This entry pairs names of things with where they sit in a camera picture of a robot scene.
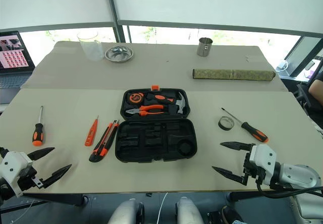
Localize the orange black tape measure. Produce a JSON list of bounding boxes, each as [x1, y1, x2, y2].
[[127, 92, 145, 105]]

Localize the black electrical tape roll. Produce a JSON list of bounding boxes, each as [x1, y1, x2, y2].
[[218, 116, 236, 131]]

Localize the silver robot leg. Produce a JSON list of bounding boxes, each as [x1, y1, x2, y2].
[[107, 198, 145, 224], [175, 196, 205, 224]]

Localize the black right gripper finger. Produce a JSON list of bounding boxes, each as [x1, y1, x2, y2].
[[211, 166, 247, 186], [220, 141, 256, 151]]

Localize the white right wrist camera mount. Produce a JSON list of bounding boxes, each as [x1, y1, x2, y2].
[[248, 144, 278, 182]]

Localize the thick shaft orange black screwdriver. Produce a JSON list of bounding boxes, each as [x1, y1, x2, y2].
[[31, 105, 46, 147]]

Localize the open laptop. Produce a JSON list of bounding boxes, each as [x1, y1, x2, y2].
[[0, 30, 36, 106]]

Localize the seated person in black shirt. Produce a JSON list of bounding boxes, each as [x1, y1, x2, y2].
[[307, 71, 323, 108]]

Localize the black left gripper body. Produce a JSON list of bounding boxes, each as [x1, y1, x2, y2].
[[17, 159, 44, 192]]

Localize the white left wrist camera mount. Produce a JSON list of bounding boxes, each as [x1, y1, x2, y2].
[[0, 151, 34, 197]]

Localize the stainless steel cup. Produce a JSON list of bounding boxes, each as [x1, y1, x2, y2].
[[196, 37, 213, 57]]

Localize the black office chair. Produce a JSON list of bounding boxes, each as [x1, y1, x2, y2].
[[296, 82, 314, 116]]

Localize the stainless steel bowl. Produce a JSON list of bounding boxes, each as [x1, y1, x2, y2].
[[104, 45, 134, 64]]

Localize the orange voltage tester pen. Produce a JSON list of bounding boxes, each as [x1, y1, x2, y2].
[[84, 115, 100, 147]]

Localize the rolled olive patterned scroll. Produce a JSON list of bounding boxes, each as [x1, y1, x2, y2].
[[192, 68, 276, 82]]

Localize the dark window frame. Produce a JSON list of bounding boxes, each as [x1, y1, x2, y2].
[[0, 0, 323, 78]]

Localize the black shoe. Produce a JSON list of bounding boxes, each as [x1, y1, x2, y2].
[[221, 205, 244, 224]]

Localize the silver right robot leg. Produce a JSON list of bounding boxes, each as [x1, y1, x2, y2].
[[175, 196, 205, 224]]

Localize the white roller blind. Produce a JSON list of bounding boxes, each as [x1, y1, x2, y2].
[[0, 0, 115, 30], [110, 0, 323, 37]]

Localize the clear plastic measuring jug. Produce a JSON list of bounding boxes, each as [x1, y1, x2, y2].
[[76, 30, 104, 62]]

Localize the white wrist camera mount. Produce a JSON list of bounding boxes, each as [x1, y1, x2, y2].
[[248, 144, 278, 182], [0, 151, 34, 197]]

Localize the thin shaft orange black screwdriver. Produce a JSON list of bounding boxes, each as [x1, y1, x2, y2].
[[221, 107, 269, 144]]

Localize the black tool case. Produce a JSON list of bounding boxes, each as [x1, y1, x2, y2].
[[115, 84, 198, 163]]

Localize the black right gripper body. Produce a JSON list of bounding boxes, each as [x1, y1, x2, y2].
[[241, 149, 266, 187]]

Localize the black table frame bar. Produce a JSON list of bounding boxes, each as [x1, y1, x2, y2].
[[226, 190, 270, 202], [22, 192, 89, 207]]

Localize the orange black utility knife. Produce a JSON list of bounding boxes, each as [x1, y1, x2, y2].
[[88, 120, 120, 163]]

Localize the claw hammer black orange handle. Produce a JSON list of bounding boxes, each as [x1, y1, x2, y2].
[[146, 90, 188, 115]]

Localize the orange handled pliers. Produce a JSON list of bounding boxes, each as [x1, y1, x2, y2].
[[125, 104, 166, 118]]

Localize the silver left robot leg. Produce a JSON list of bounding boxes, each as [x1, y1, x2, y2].
[[107, 198, 145, 224]]

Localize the thin white cable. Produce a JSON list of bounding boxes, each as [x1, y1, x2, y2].
[[156, 192, 169, 224]]

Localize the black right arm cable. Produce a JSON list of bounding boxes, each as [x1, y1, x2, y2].
[[255, 180, 323, 199]]

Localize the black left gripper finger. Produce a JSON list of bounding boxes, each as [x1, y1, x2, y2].
[[41, 163, 73, 190], [27, 147, 56, 162]]

